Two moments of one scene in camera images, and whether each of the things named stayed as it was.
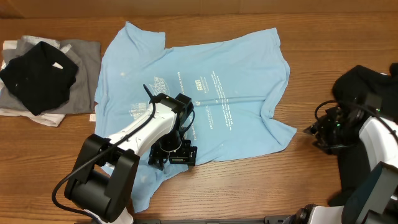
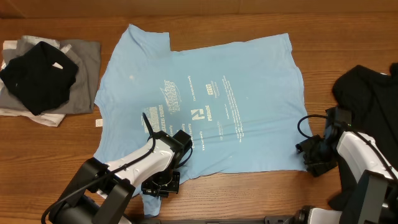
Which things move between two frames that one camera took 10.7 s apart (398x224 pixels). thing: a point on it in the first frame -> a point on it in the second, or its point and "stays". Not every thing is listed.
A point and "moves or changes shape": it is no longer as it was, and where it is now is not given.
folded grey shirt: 83,92 stays
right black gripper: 319,134 -> 314,157
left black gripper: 187,155 -> 150,188
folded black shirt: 40,78 stays
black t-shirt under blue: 362,92 stays
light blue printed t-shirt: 230,81 moves or changes shape
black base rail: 268,219 stays
